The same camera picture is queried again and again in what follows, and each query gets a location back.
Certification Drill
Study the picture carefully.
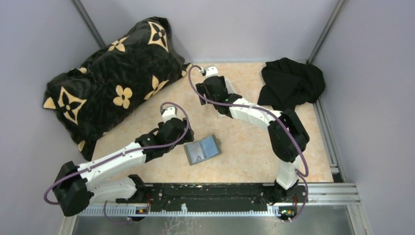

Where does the silver grey card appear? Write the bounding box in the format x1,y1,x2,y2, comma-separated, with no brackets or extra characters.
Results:
187,142,206,164

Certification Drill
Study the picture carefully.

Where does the grey card holder wallet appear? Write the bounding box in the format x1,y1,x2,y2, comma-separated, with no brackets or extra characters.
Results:
184,135,222,165

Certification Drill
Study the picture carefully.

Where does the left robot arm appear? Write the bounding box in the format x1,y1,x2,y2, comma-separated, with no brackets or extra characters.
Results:
51,117,194,217

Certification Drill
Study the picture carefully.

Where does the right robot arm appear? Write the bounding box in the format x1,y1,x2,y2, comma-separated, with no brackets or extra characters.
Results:
192,76,310,203

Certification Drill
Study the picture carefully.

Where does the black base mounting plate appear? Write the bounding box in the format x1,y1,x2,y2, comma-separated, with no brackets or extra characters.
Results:
116,183,306,212

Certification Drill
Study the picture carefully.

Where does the black crumpled cloth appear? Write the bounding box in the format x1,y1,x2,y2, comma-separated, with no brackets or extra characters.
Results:
257,57,326,111

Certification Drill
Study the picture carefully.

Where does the black floral pillow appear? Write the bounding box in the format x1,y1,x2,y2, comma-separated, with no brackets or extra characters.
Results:
43,17,190,161

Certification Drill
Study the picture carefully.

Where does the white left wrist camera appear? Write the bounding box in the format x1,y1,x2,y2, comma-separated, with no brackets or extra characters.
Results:
161,106,178,123

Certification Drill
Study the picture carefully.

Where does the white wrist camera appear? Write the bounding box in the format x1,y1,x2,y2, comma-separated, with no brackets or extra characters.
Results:
202,65,219,77
161,106,178,123

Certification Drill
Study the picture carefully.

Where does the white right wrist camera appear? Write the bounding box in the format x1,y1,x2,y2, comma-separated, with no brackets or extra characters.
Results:
202,65,219,77

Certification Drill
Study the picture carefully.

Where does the white cable duct strip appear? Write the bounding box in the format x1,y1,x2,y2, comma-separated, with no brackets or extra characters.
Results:
78,204,280,217

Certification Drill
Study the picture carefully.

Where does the aluminium frame rail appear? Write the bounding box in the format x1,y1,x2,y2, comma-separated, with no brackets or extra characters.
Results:
66,182,361,208

